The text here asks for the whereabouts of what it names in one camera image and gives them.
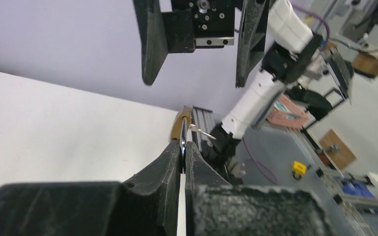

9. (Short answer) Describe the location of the cardboard box on shelf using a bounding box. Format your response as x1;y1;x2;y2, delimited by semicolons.
351;53;378;79

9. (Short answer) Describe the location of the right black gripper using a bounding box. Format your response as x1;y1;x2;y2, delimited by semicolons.
133;0;270;88

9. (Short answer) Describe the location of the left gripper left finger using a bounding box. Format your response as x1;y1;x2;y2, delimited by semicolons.
0;141;181;236

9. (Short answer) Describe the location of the black keyboard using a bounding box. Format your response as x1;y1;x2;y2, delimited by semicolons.
324;48;354;99

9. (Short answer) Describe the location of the small brass padlock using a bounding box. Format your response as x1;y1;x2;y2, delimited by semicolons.
170;105;217;173

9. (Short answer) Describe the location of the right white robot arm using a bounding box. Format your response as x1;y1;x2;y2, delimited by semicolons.
133;0;322;161

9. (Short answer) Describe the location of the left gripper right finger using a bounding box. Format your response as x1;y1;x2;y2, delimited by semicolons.
185;142;334;236

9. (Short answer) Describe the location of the aluminium frame rail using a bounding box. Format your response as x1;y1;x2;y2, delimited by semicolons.
191;107;221;155

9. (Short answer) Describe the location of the small yellow padlock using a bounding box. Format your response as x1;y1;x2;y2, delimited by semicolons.
292;161;308;180

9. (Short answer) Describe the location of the pink plastic basket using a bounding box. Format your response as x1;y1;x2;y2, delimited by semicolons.
267;95;309;130

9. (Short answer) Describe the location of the blue plastic block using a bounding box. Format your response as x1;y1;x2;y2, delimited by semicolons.
342;181;375;198

